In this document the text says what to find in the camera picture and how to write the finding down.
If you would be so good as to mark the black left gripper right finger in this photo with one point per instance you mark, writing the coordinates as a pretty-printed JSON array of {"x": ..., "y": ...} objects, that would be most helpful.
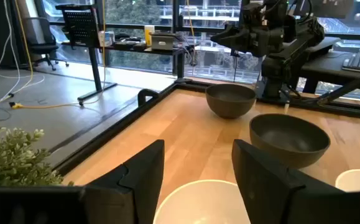
[{"x": 270, "y": 193}]

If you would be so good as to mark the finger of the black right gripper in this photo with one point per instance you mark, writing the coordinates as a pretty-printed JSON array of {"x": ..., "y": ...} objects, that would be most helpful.
[{"x": 224, "y": 36}]

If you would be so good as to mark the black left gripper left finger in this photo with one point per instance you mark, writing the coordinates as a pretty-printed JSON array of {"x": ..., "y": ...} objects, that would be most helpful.
[{"x": 136, "y": 186}]

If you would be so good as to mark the dark grey ceramic bowl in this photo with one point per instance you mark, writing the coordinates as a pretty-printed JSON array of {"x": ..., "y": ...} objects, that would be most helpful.
[
  {"x": 288, "y": 140},
  {"x": 229, "y": 102}
]

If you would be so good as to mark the white ceramic bowl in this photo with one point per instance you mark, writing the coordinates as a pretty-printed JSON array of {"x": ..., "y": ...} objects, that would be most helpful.
[
  {"x": 198, "y": 202},
  {"x": 358, "y": 180}
]

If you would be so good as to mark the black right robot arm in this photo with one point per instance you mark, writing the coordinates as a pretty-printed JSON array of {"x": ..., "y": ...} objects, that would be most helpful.
[{"x": 276, "y": 68}]

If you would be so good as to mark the grey box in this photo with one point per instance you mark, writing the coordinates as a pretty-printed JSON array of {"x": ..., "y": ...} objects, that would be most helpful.
[{"x": 162, "y": 42}]

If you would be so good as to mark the black work desk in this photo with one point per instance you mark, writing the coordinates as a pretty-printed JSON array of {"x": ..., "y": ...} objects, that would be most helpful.
[{"x": 322, "y": 67}]

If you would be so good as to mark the black monitor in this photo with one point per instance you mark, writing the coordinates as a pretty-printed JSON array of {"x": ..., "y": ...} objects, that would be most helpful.
[{"x": 322, "y": 7}]

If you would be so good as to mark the yellow bottle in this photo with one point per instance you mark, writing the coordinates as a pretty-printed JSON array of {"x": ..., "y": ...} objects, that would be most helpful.
[{"x": 149, "y": 35}]

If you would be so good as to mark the white box with print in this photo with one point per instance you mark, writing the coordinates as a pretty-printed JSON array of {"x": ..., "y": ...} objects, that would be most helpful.
[{"x": 106, "y": 38}]

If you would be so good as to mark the black standing desk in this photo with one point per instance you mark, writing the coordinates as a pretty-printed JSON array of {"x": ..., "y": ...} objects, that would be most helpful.
[{"x": 94, "y": 68}]

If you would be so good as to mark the green artificial plant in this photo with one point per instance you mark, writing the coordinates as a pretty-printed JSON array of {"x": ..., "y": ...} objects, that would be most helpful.
[{"x": 11, "y": 155}]

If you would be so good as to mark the black pegboard panel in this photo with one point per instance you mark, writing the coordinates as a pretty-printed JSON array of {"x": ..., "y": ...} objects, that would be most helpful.
[{"x": 80, "y": 25}]

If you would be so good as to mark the black office chair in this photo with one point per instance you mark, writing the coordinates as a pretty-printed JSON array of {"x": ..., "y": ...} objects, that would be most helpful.
[{"x": 41, "y": 40}]

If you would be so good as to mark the black table frame rail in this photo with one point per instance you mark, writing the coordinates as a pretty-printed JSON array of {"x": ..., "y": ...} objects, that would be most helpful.
[{"x": 105, "y": 133}]

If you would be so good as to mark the black arched bracket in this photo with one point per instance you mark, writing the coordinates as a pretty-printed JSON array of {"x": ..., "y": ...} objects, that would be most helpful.
[{"x": 145, "y": 93}]

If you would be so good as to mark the black diagonal frame strut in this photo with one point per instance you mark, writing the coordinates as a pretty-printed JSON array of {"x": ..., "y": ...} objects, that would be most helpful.
[{"x": 347, "y": 88}]

